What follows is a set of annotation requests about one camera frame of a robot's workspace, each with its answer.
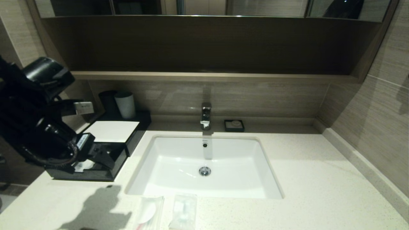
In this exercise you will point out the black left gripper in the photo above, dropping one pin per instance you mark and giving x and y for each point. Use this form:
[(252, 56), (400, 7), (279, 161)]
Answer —
[(57, 140)]

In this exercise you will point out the black pull-out drawer tray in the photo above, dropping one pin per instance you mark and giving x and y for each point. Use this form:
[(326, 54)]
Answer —
[(96, 176)]

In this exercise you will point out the toothbrush packet with green label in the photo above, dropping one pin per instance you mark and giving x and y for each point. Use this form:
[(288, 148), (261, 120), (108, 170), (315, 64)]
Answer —
[(83, 166)]

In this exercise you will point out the grey plastic cup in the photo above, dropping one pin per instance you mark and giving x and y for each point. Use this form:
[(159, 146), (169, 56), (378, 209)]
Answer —
[(125, 105)]

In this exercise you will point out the clear packet with white disc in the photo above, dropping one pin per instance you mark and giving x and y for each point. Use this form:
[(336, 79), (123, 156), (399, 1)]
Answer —
[(148, 212)]

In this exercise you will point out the clear packet with cotton swabs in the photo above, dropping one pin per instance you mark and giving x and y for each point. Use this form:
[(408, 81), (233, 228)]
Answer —
[(183, 210)]

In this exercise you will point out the black and orange left arm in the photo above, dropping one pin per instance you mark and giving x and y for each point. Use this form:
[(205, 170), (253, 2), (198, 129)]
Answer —
[(19, 105)]

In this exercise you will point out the black amenity drawer box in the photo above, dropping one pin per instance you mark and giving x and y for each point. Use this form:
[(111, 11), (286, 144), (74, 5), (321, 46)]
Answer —
[(142, 123)]

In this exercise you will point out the black cup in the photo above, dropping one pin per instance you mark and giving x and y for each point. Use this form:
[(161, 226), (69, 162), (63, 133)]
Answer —
[(107, 100)]

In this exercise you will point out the chrome sink drain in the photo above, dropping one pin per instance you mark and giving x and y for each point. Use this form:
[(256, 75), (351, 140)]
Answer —
[(204, 171)]

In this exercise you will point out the chrome faucet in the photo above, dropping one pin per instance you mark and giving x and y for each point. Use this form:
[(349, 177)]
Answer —
[(206, 115)]

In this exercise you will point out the black soap dish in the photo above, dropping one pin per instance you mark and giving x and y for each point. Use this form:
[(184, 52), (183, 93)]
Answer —
[(227, 127)]

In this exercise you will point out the brown wooden shelf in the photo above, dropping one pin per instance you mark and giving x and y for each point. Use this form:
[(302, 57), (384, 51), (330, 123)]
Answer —
[(207, 77)]

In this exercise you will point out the white sink basin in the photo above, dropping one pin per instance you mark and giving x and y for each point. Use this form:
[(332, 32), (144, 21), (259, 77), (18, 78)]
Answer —
[(236, 172)]

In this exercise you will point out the round white soap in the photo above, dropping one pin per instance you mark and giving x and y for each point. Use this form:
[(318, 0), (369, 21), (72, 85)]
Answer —
[(235, 123)]

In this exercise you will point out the wall mirror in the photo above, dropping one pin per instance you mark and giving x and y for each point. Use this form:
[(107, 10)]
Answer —
[(262, 7)]

